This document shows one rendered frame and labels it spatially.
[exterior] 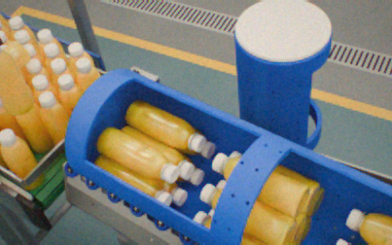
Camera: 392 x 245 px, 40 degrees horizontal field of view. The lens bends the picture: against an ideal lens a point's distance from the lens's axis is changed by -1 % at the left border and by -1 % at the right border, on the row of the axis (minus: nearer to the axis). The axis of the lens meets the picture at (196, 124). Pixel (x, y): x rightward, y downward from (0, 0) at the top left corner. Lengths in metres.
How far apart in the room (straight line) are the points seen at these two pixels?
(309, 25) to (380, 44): 1.55
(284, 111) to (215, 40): 1.53
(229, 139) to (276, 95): 0.35
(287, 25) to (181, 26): 1.70
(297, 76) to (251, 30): 0.19
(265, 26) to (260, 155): 0.64
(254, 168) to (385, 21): 2.34
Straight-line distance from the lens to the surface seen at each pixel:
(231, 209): 1.05
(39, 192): 1.53
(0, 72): 1.29
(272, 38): 1.59
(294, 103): 1.66
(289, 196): 1.07
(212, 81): 2.92
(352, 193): 1.23
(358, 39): 3.16
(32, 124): 1.52
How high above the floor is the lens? 2.10
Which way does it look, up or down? 50 degrees down
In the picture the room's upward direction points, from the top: 9 degrees counter-clockwise
